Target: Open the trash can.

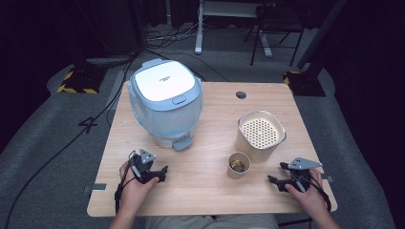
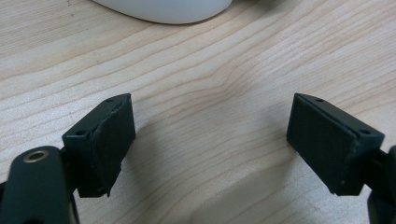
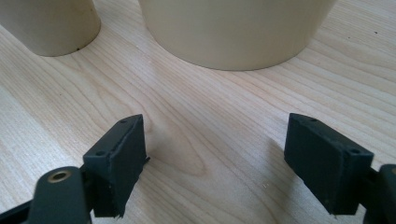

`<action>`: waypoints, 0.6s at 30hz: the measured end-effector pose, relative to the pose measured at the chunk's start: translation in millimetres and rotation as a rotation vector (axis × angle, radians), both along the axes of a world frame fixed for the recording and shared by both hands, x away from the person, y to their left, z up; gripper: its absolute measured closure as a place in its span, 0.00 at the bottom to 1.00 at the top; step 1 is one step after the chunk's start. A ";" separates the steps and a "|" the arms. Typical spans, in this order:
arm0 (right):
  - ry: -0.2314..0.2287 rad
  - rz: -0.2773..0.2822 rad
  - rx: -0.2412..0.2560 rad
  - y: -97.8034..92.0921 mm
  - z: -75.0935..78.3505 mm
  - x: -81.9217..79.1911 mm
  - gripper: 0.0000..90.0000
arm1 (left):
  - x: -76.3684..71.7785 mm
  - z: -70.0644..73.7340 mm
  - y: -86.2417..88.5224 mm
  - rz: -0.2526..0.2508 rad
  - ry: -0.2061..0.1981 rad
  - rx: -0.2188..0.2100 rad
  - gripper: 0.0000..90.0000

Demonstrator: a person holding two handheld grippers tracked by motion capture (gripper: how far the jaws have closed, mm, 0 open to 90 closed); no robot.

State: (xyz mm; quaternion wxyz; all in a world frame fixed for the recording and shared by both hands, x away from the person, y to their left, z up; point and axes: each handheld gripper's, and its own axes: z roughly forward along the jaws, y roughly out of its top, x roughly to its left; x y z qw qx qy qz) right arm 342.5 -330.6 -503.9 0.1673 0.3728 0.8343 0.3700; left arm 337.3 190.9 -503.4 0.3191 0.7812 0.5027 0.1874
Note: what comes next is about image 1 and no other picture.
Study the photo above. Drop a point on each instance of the grey tape strip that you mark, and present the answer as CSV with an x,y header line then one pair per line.
x,y
328,178
95,187

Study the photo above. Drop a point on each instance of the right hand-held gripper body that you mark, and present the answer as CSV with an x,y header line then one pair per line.
x,y
301,173

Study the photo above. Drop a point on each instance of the brown paper cup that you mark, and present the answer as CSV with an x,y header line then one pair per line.
x,y
232,173

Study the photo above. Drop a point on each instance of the black yellow striped stand base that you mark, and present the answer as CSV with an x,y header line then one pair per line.
x,y
305,84
81,81

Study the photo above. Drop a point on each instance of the black chair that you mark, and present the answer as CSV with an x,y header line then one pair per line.
x,y
273,24

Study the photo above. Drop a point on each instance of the white desk frame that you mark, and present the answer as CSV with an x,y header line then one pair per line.
x,y
199,35

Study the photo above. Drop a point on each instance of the black slanted stand pole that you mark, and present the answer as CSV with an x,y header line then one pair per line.
x,y
321,35

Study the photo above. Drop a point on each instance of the person's left hand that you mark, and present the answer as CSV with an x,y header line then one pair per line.
x,y
137,194

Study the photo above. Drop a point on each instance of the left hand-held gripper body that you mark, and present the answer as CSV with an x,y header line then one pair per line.
x,y
144,165

